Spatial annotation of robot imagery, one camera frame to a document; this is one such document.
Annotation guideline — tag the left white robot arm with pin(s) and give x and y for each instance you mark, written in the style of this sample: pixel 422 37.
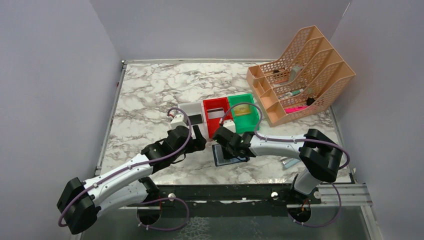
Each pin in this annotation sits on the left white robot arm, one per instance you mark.
pixel 83 201

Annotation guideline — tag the navy blue card holder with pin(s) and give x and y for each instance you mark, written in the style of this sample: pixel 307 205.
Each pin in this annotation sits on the navy blue card holder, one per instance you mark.
pixel 223 157

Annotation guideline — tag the green capped marker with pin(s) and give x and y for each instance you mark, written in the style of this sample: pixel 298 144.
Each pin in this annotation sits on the green capped marker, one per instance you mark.
pixel 290 94

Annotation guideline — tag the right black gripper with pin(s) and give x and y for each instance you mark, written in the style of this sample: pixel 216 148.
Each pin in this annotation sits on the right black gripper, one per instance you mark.
pixel 222 136

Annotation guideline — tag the gold card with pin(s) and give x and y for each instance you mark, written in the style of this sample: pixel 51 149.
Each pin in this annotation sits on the gold card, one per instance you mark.
pixel 241 110

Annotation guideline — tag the black front rail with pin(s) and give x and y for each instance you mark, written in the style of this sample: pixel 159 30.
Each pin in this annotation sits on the black front rail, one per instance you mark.
pixel 226 200

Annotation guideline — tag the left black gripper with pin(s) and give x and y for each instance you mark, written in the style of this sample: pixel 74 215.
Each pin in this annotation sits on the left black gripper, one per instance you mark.
pixel 195 139

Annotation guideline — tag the black binder clip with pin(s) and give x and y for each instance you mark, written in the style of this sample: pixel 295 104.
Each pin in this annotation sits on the black binder clip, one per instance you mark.
pixel 310 101

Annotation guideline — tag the peach desk organizer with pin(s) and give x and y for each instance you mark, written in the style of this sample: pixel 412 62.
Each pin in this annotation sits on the peach desk organizer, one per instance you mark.
pixel 324 76

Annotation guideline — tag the grey eraser block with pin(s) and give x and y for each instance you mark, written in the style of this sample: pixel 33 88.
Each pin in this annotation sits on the grey eraser block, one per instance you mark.
pixel 294 71

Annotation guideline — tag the red plastic bin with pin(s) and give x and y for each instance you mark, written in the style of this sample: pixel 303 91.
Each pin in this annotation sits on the red plastic bin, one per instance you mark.
pixel 212 125

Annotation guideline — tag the white grey card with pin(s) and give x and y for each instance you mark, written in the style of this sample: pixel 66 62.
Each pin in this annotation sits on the white grey card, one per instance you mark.
pixel 215 113

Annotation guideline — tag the black card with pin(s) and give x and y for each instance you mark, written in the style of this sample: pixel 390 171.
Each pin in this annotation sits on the black card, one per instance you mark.
pixel 196 119

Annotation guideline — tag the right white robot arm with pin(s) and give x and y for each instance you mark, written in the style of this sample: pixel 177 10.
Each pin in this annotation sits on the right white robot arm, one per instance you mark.
pixel 320 155

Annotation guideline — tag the green plastic bin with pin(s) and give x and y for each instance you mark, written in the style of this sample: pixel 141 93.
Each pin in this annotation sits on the green plastic bin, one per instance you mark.
pixel 245 123

